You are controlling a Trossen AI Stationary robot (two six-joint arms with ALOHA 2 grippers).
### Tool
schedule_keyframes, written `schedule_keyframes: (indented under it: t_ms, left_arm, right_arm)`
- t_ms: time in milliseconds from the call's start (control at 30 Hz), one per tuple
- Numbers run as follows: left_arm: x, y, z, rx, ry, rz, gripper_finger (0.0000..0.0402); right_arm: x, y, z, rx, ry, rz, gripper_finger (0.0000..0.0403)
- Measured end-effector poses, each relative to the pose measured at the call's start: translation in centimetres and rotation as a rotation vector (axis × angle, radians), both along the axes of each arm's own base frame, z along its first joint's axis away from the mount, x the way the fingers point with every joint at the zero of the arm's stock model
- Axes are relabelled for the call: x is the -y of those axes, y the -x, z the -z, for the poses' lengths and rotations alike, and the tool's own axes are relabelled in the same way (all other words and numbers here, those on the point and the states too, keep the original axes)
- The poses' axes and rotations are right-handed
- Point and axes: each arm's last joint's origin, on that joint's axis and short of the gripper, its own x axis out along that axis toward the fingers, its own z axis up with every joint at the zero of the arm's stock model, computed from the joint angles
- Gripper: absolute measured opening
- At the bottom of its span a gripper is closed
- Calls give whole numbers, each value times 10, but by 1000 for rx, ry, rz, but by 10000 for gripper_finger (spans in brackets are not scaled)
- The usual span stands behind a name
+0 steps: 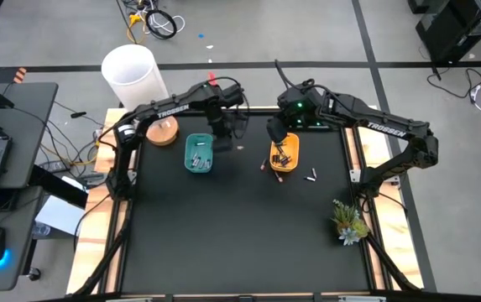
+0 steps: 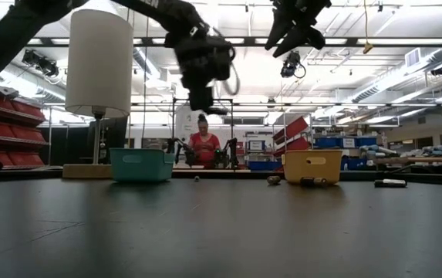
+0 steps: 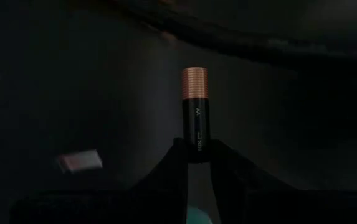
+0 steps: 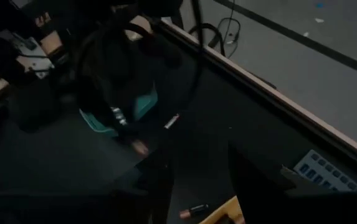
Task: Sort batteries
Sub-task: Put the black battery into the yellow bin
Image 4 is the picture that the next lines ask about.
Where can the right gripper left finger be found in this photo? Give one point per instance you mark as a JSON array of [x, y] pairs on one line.
[[147, 199]]

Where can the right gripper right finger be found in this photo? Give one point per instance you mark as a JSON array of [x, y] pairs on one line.
[[259, 199]]

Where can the yellow plastic bin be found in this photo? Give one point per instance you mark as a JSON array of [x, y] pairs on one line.
[[225, 210]]

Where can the teal plastic bin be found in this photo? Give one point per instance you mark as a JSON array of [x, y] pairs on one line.
[[147, 104]]

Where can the grey power strip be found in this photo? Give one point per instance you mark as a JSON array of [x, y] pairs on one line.
[[321, 171]]

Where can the white metal bracket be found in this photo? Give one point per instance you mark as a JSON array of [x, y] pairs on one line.
[[38, 60]]

